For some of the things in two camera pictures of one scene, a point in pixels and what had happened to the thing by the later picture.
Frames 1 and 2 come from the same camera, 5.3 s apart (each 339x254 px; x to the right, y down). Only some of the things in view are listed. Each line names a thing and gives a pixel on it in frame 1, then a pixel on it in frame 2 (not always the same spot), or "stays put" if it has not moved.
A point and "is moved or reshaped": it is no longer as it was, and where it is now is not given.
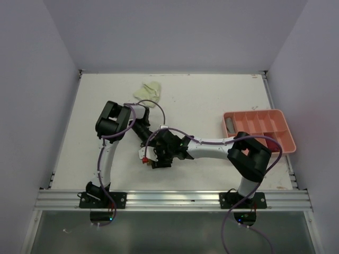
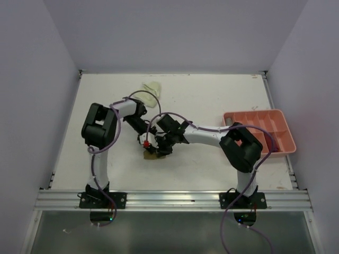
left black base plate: [119, 198] stays put
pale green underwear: [150, 91] stays put
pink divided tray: [270, 123] stays put
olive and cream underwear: [150, 162] is moved or reshaped
